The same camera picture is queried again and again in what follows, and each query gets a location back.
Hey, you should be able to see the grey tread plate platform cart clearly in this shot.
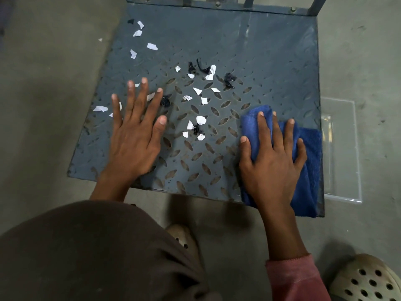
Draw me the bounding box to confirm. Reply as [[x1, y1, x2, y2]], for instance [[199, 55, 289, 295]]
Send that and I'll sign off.
[[67, 0, 329, 218]]

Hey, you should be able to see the beige perforated clog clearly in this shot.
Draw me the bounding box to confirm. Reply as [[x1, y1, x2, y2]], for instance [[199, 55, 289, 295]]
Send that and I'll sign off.
[[165, 224, 202, 265], [328, 254, 401, 301]]

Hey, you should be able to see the person's right hand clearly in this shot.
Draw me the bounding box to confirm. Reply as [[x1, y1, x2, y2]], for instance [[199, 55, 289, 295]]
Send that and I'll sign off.
[[239, 111, 308, 214]]

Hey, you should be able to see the scatter of white paper scraps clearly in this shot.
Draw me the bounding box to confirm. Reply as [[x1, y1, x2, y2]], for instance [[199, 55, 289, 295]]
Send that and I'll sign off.
[[93, 20, 222, 141]]

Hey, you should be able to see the person's right forearm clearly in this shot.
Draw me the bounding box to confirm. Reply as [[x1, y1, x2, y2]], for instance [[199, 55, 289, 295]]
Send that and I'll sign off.
[[259, 205, 311, 262]]

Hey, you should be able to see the scatter of black plastic scraps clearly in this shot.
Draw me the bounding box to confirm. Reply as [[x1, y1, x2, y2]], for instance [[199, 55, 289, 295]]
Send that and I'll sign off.
[[127, 19, 238, 137]]

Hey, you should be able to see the clear plastic tray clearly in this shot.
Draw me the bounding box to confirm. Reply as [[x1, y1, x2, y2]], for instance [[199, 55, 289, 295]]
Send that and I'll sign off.
[[320, 96, 363, 203]]

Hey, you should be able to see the person's left forearm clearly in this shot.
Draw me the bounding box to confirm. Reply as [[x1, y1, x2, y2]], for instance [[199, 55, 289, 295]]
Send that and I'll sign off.
[[89, 167, 151, 205]]

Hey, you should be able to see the brown garment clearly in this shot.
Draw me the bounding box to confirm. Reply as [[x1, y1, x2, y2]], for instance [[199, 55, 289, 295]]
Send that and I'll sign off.
[[0, 200, 221, 301]]

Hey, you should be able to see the pink sleeve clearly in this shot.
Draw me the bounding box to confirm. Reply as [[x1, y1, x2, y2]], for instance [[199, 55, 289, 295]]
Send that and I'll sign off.
[[265, 254, 331, 301]]

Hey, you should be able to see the blue microfibre cloth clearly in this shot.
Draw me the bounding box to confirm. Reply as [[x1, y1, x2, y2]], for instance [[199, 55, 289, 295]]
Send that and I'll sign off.
[[240, 105, 323, 218]]

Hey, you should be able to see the person's left hand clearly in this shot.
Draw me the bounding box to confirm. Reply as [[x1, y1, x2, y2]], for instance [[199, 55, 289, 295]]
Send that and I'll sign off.
[[108, 77, 168, 181]]

